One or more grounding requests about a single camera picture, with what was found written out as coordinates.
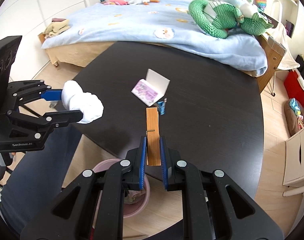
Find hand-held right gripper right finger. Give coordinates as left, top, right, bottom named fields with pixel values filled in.
left=160, top=136, right=284, bottom=240

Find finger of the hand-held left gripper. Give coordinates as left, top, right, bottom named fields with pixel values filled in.
left=7, top=79, right=64, bottom=114
left=0, top=109, right=84, bottom=142

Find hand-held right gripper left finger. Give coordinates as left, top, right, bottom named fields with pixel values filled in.
left=20, top=136, right=147, bottom=240

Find white sock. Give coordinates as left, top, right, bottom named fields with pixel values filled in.
left=61, top=80, right=104, bottom=125

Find wooden clothespin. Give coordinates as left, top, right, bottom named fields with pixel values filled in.
left=145, top=106, right=162, bottom=167

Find pink waste bin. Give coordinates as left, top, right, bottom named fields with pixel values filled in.
left=92, top=158, right=150, bottom=218

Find crumpled clear plastic wrap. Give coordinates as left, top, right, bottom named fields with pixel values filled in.
left=124, top=189, right=147, bottom=204

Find blue binder clip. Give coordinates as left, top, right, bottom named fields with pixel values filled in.
left=155, top=99, right=167, bottom=115

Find person's left leg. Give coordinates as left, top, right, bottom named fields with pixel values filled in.
left=0, top=125, right=82, bottom=233

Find white wardrobe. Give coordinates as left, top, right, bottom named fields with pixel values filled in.
left=0, top=0, right=89, bottom=80

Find folded beige towels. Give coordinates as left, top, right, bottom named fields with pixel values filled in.
left=43, top=17, right=70, bottom=39

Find white card box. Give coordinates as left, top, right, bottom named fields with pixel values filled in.
left=145, top=69, right=171, bottom=99

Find light blue printed blanket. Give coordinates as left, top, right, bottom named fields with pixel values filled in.
left=41, top=0, right=268, bottom=72

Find pink plush toy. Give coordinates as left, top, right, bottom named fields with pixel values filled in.
left=103, top=0, right=129, bottom=6

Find white duck plush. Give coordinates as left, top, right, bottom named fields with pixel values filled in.
left=128, top=0, right=159, bottom=5

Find brown cushion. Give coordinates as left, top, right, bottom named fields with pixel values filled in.
left=284, top=99, right=304, bottom=137

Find white pole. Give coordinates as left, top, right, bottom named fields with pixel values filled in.
left=283, top=187, right=304, bottom=197

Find white cabinet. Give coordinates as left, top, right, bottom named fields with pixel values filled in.
left=283, top=121, right=304, bottom=187

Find green dragon plush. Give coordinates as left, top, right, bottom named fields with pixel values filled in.
left=188, top=0, right=273, bottom=39

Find red cooler box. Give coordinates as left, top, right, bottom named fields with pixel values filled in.
left=284, top=69, right=304, bottom=100

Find beige folding chair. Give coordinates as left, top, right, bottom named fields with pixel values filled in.
left=267, top=21, right=301, bottom=97

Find black printed bag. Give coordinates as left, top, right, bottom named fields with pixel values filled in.
left=262, top=11, right=278, bottom=28

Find rainbow pop bag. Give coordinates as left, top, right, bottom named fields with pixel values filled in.
left=254, top=0, right=267, bottom=12

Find wooden bed frame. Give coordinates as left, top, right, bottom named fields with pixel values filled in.
left=38, top=32, right=287, bottom=93

